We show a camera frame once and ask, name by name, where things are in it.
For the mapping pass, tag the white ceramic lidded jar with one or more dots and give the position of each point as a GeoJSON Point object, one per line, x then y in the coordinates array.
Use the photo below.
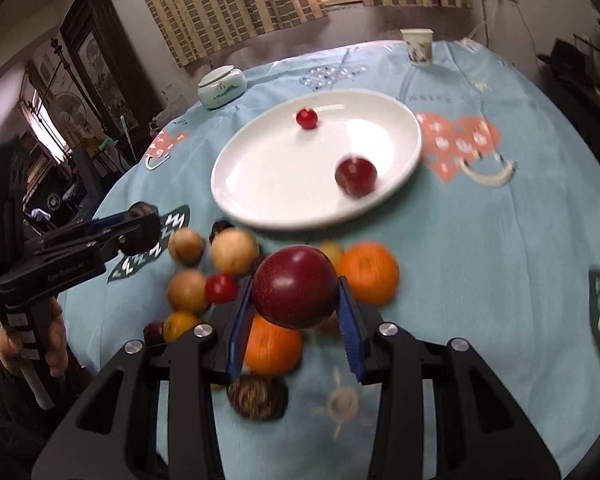
{"type": "Point", "coordinates": [221, 86]}

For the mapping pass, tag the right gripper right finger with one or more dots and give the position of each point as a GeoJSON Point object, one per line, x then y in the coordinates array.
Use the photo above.
{"type": "Point", "coordinates": [481, 431]}

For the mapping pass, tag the dark wrinkled passion fruit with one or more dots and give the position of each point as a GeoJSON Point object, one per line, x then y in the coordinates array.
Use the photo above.
{"type": "Point", "coordinates": [258, 398]}

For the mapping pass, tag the dark framed picture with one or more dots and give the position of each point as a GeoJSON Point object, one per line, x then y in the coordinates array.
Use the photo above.
{"type": "Point", "coordinates": [111, 74]}

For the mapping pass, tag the beige round fruit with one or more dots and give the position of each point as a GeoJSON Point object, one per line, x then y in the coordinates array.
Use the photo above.
{"type": "Point", "coordinates": [233, 251]}

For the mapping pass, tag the standing fan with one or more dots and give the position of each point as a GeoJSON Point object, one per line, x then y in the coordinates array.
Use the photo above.
{"type": "Point", "coordinates": [69, 115]}

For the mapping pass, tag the dark purple mangosteen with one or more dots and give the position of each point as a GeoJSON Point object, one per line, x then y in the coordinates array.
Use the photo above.
{"type": "Point", "coordinates": [141, 230]}

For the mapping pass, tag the light blue patterned tablecloth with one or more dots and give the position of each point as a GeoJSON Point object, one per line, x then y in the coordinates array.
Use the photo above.
{"type": "Point", "coordinates": [515, 270]}

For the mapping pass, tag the striped pepino melon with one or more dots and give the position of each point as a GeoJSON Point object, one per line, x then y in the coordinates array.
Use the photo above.
{"type": "Point", "coordinates": [186, 246]}

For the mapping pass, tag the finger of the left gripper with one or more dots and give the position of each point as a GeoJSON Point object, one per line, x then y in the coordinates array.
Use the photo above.
{"type": "Point", "coordinates": [110, 220]}
{"type": "Point", "coordinates": [105, 244]}

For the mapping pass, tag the dark cherry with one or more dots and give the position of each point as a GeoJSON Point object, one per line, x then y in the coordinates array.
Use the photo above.
{"type": "Point", "coordinates": [153, 333]}

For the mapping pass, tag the white oval plate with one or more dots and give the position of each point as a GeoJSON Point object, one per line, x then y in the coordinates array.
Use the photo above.
{"type": "Point", "coordinates": [274, 175]}

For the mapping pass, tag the white paper cup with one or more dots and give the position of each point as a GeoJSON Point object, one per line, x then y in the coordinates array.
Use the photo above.
{"type": "Point", "coordinates": [418, 43]}

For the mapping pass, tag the small red cherry tomato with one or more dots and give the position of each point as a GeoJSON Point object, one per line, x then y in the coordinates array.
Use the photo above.
{"type": "Point", "coordinates": [307, 118]}

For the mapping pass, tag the small green-brown longan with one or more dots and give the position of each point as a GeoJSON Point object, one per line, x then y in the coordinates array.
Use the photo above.
{"type": "Point", "coordinates": [332, 250]}

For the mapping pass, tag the dark red plum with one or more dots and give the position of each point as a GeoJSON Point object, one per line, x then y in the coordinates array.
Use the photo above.
{"type": "Point", "coordinates": [356, 176]}

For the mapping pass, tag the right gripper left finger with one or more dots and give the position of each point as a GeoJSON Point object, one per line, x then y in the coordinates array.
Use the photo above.
{"type": "Point", "coordinates": [148, 414]}

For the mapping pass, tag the large orange mandarin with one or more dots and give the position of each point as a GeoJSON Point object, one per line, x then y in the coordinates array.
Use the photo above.
{"type": "Point", "coordinates": [372, 272]}

